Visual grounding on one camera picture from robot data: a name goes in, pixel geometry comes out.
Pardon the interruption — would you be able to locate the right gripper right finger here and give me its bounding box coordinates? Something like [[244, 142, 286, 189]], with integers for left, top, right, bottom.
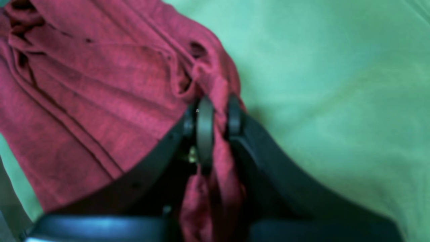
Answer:
[[227, 95, 403, 242]]

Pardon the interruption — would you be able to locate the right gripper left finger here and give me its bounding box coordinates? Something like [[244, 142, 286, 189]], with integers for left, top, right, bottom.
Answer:
[[25, 96, 214, 242]]

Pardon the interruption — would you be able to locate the red long-sleeve T-shirt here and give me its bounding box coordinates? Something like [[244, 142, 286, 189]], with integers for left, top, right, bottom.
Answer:
[[1, 0, 244, 242]]

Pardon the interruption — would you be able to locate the green table cloth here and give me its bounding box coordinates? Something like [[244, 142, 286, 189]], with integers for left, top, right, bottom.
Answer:
[[1, 0, 429, 242]]

